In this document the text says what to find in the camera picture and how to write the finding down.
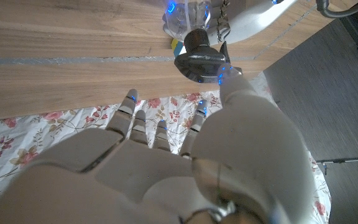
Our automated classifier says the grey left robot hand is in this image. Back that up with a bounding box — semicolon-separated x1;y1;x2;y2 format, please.
208;0;298;45

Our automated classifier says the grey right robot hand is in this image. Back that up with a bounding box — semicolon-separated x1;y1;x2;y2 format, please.
0;67;318;224

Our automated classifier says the clear plastic spray bottle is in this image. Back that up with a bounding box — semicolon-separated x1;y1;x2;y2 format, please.
162;0;214;41

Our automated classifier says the black spray trigger top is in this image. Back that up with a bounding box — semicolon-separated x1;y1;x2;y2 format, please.
174;28;242;84

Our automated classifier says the multicoloured Rubik's cube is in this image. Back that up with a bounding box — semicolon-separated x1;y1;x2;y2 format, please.
170;37;186;58

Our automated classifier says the floral print backdrop cloth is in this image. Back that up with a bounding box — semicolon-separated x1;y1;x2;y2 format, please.
0;73;332;224

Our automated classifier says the black rod with clips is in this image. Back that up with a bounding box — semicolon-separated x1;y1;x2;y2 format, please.
316;156;358;177

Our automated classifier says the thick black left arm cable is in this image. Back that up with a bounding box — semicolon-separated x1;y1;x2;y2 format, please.
314;0;358;19

